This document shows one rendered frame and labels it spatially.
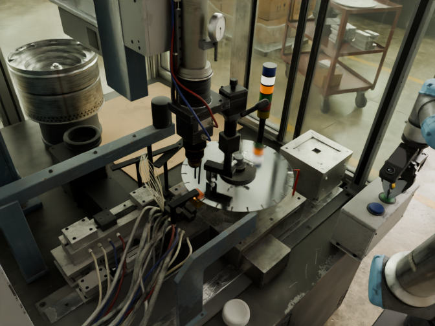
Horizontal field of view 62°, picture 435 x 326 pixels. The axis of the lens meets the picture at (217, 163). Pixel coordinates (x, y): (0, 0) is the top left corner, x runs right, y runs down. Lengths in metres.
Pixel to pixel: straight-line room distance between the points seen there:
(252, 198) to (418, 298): 0.44
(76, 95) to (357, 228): 1.02
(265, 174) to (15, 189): 0.65
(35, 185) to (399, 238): 2.00
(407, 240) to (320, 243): 1.29
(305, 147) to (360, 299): 1.00
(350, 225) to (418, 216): 1.52
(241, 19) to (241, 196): 0.77
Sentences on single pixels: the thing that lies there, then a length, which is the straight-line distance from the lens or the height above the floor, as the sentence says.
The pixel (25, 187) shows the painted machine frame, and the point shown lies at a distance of 0.96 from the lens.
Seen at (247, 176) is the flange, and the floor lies 0.96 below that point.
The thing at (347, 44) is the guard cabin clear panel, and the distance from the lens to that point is 1.28.
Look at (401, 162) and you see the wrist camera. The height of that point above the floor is 1.07.
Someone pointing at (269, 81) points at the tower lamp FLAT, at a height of 1.11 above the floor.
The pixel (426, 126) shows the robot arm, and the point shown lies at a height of 1.22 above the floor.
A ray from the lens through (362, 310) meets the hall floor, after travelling 2.03.
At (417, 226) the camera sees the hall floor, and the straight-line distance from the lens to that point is 2.56.
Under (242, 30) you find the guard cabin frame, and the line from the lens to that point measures 1.52.
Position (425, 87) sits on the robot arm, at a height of 1.26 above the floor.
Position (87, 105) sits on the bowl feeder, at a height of 0.95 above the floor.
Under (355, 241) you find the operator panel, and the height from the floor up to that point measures 0.81.
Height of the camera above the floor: 1.63
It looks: 39 degrees down
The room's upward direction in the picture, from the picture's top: 3 degrees clockwise
